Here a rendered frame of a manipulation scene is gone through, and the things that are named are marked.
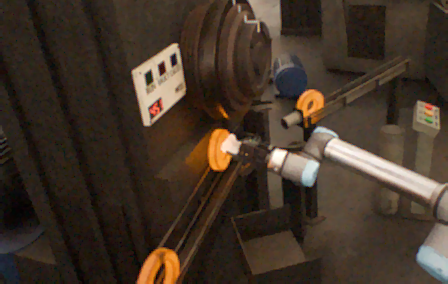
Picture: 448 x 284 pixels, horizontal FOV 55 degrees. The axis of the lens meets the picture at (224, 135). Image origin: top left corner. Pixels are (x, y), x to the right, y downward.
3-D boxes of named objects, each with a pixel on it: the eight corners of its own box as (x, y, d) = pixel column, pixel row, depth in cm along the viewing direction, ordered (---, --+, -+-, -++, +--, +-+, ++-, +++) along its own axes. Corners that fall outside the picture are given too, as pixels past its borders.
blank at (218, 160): (204, 145, 154) (212, 145, 153) (219, 121, 166) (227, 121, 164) (212, 178, 163) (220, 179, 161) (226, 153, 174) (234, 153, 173)
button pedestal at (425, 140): (400, 220, 237) (410, 120, 208) (402, 195, 256) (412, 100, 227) (432, 225, 231) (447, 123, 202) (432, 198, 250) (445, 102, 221)
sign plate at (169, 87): (144, 125, 135) (131, 71, 127) (181, 92, 156) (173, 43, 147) (150, 126, 134) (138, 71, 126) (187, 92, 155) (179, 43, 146)
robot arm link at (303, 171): (311, 189, 157) (311, 187, 148) (279, 176, 160) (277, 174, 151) (320, 164, 158) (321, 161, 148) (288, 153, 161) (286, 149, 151)
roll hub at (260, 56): (239, 108, 158) (231, 33, 145) (263, 79, 180) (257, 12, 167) (254, 109, 156) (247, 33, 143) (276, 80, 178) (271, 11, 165)
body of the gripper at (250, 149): (246, 131, 160) (276, 142, 157) (242, 150, 165) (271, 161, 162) (238, 141, 154) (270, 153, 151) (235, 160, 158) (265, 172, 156)
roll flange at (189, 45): (183, 138, 163) (160, 13, 140) (229, 89, 200) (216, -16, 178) (207, 141, 159) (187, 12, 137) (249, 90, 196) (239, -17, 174)
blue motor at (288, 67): (275, 104, 389) (272, 68, 372) (271, 80, 439) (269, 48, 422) (309, 101, 386) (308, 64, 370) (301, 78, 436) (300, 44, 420)
